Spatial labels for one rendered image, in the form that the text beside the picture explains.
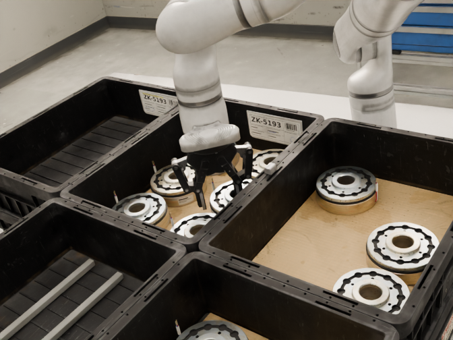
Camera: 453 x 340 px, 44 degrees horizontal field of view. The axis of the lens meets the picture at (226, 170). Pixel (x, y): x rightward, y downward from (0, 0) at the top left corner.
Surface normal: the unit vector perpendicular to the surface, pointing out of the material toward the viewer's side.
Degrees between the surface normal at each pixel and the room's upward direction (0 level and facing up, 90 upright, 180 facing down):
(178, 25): 79
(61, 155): 0
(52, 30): 90
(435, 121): 0
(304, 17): 90
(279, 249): 0
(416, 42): 90
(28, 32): 90
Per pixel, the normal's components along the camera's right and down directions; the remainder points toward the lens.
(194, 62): -0.17, -0.70
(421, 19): -0.51, 0.53
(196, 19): 0.07, 0.36
